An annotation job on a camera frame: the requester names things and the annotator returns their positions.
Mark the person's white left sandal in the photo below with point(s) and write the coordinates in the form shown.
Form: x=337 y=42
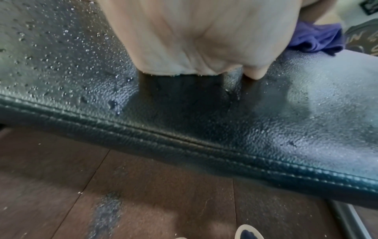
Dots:
x=181 y=238

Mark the purple cleaning cloth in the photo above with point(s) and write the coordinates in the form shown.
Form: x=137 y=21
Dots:
x=319 y=37

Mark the black bench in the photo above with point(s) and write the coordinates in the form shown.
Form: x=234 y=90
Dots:
x=206 y=116

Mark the person's left hand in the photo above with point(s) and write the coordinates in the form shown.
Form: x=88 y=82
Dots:
x=192 y=35

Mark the person's white sandal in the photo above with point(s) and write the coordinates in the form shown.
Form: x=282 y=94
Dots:
x=181 y=238
x=249 y=232

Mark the person's right hand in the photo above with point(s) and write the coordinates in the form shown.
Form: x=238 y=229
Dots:
x=319 y=10

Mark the person's white right sandal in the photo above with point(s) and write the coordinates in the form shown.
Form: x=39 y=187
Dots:
x=249 y=232

